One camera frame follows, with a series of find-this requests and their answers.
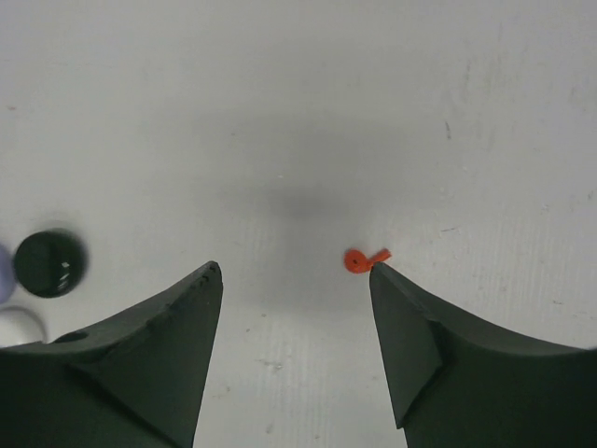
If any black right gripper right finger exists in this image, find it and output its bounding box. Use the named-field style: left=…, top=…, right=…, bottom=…
left=369, top=263, right=596, bottom=447

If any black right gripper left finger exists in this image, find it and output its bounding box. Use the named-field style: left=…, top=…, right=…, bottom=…
left=1, top=261, right=223, bottom=447

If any white round charging case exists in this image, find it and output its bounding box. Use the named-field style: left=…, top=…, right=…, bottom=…
left=0, top=307, right=47, bottom=348

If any orange earbud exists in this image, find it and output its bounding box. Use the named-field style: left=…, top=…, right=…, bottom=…
left=343, top=248, right=392, bottom=274

